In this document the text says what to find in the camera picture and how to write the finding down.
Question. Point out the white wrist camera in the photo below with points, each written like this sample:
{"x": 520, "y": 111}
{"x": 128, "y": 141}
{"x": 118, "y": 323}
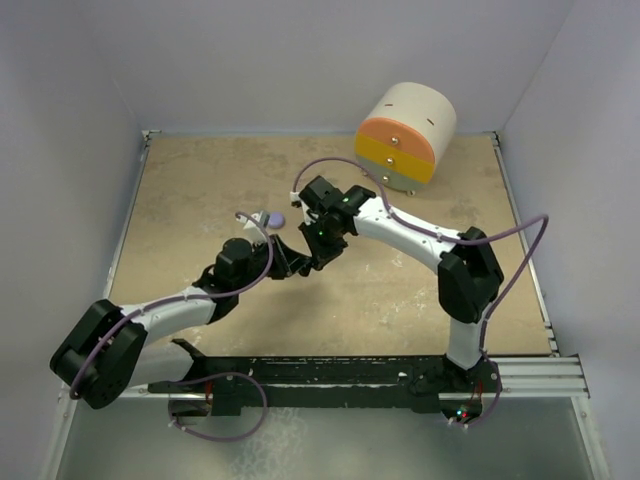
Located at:
{"x": 295, "y": 200}
{"x": 255, "y": 227}

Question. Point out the round cream drawer cabinet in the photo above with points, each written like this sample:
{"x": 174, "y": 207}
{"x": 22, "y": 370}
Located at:
{"x": 405, "y": 135}

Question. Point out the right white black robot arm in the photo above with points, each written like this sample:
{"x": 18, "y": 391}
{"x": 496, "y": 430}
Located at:
{"x": 465, "y": 265}

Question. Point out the purple earbud charging case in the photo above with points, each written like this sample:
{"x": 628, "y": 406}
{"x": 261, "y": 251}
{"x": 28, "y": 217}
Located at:
{"x": 276, "y": 220}

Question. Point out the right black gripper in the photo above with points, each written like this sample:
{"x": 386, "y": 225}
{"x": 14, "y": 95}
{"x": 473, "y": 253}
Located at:
{"x": 323, "y": 254}

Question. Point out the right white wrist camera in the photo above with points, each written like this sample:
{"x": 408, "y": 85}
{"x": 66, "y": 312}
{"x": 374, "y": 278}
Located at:
{"x": 295, "y": 200}

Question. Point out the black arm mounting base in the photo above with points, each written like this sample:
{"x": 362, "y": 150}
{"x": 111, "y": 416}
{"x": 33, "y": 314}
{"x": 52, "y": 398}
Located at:
{"x": 421, "y": 384}

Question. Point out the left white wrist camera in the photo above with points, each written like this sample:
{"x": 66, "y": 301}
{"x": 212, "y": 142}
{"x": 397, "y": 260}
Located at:
{"x": 255, "y": 227}

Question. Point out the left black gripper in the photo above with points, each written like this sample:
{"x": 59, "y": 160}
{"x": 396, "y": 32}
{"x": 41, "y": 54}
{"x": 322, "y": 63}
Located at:
{"x": 285, "y": 260}

